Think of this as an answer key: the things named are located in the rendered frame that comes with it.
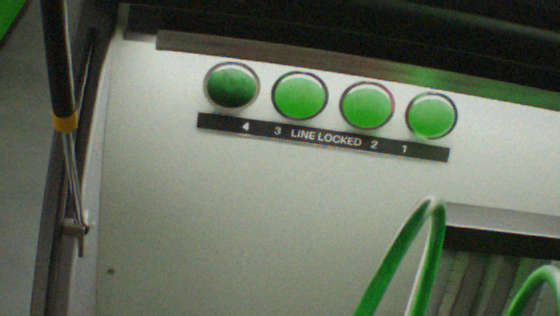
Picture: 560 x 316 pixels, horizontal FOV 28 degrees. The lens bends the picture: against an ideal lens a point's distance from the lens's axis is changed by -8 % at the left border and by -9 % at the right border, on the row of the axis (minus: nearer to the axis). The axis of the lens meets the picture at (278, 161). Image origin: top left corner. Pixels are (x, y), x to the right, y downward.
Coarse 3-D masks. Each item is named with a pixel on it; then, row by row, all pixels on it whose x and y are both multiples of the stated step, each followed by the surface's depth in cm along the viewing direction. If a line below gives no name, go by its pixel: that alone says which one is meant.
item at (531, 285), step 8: (536, 272) 96; (544, 272) 93; (552, 272) 91; (528, 280) 98; (536, 280) 96; (544, 280) 94; (552, 280) 90; (528, 288) 98; (536, 288) 98; (520, 296) 100; (528, 296) 99; (512, 304) 102; (520, 304) 101; (512, 312) 102; (520, 312) 102
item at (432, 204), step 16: (432, 192) 92; (416, 208) 87; (432, 208) 89; (416, 224) 85; (432, 224) 99; (400, 240) 84; (432, 240) 101; (384, 256) 83; (400, 256) 83; (432, 256) 103; (384, 272) 81; (432, 272) 105; (368, 288) 81; (384, 288) 81; (368, 304) 80; (416, 304) 108
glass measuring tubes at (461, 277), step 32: (448, 224) 109; (480, 224) 110; (512, 224) 110; (544, 224) 111; (448, 256) 112; (480, 256) 112; (512, 256) 112; (544, 256) 111; (416, 288) 117; (448, 288) 117; (480, 288) 117; (512, 288) 117; (544, 288) 117
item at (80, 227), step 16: (48, 0) 70; (64, 0) 71; (48, 16) 72; (64, 16) 73; (48, 32) 73; (64, 32) 74; (48, 48) 75; (64, 48) 75; (48, 64) 77; (64, 64) 77; (48, 80) 79; (64, 80) 78; (64, 96) 80; (64, 112) 81; (64, 128) 83; (64, 144) 86; (80, 208) 94; (64, 224) 96; (80, 224) 96; (80, 240) 97; (80, 256) 98
